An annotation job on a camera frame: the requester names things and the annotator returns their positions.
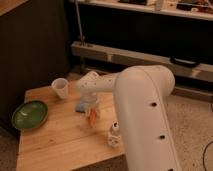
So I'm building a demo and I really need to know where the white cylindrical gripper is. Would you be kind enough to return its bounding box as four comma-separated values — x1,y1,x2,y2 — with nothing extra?
75,93,100,115

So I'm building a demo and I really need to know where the orange pepper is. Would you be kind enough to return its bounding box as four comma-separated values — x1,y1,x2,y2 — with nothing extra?
88,109,97,128

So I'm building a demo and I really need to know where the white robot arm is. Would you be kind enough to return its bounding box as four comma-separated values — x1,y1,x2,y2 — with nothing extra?
76,65,182,171

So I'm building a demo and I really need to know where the white paper cup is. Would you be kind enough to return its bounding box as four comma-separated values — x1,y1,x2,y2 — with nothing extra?
51,78,69,99

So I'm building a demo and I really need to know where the small white patterned bottle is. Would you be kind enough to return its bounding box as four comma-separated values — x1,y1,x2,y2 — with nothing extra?
107,122,120,148

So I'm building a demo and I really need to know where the wooden table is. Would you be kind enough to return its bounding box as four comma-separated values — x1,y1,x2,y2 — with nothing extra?
16,82,124,171

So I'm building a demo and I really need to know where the green bowl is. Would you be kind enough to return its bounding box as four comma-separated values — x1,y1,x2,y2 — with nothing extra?
11,100,48,131

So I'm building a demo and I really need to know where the grey metal case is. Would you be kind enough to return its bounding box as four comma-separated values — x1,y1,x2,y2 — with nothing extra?
71,41,213,82

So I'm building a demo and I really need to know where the metal pole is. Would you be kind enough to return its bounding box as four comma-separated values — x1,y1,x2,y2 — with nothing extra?
75,0,85,45

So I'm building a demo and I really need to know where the cluttered shelf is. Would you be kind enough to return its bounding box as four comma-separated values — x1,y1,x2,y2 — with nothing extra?
69,0,213,21

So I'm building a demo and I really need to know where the black cable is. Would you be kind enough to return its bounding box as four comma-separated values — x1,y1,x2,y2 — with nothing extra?
202,139,213,169

